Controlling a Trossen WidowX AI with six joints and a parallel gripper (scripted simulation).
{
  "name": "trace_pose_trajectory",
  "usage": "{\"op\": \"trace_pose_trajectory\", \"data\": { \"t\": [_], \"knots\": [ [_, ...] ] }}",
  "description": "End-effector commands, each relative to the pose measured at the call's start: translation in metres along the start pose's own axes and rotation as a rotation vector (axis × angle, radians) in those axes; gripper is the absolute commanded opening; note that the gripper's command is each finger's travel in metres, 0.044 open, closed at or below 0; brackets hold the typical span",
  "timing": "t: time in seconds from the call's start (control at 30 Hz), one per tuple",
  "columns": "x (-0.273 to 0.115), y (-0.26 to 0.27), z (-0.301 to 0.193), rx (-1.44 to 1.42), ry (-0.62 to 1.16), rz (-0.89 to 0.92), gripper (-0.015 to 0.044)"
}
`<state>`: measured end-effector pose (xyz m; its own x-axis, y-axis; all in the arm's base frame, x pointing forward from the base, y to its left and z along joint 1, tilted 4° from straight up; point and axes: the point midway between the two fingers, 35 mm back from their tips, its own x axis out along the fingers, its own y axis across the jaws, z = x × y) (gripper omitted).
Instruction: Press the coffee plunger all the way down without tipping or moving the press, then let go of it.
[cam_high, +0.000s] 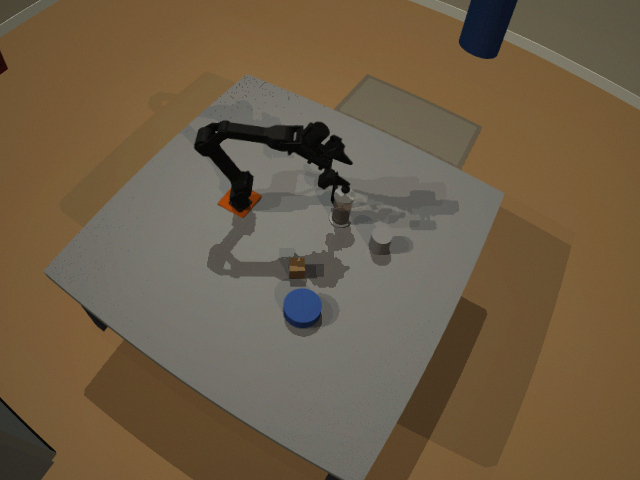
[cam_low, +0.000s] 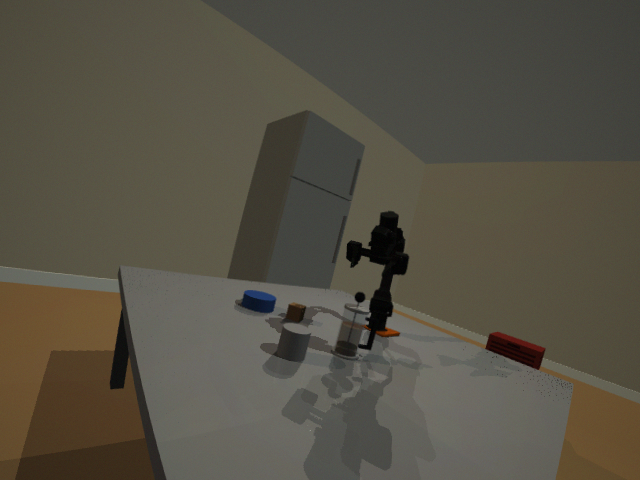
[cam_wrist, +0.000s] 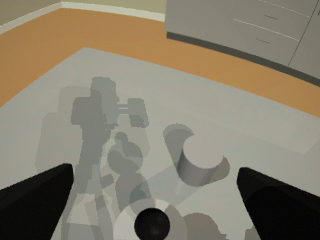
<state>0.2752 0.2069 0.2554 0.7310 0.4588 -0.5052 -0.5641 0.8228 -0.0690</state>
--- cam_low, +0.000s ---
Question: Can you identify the blue cylinder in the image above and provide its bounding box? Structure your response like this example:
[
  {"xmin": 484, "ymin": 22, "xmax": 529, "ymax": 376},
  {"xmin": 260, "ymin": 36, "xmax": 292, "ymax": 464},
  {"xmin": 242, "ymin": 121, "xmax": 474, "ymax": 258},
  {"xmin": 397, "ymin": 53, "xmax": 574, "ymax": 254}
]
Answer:
[{"xmin": 242, "ymin": 290, "xmax": 277, "ymax": 313}]

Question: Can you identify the dark grey cylinder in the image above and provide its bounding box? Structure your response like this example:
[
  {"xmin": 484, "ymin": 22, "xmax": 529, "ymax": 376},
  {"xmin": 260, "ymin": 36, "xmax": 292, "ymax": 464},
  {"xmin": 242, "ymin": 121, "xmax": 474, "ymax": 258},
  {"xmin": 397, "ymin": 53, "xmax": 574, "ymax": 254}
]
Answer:
[{"xmin": 276, "ymin": 323, "xmax": 311, "ymax": 362}]

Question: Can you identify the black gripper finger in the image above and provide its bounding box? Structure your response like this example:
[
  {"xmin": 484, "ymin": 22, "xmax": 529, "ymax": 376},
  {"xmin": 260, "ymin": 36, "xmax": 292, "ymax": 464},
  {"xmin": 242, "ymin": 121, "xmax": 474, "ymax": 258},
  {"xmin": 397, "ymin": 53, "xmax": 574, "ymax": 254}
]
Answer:
[
  {"xmin": 349, "ymin": 245, "xmax": 359, "ymax": 268},
  {"xmin": 381, "ymin": 255, "xmax": 403, "ymax": 277}
]

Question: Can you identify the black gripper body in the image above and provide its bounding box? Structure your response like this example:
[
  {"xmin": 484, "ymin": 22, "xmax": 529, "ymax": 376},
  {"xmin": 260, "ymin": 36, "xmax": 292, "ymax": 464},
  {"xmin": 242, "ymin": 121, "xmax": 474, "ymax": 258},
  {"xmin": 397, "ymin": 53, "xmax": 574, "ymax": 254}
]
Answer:
[{"xmin": 346, "ymin": 240, "xmax": 409, "ymax": 275}]

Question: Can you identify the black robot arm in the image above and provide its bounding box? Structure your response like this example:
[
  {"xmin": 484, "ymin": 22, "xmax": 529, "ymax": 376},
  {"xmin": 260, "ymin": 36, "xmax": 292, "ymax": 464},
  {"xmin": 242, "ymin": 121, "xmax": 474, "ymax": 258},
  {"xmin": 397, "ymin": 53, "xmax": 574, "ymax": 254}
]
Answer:
[{"xmin": 368, "ymin": 211, "xmax": 406, "ymax": 331}]

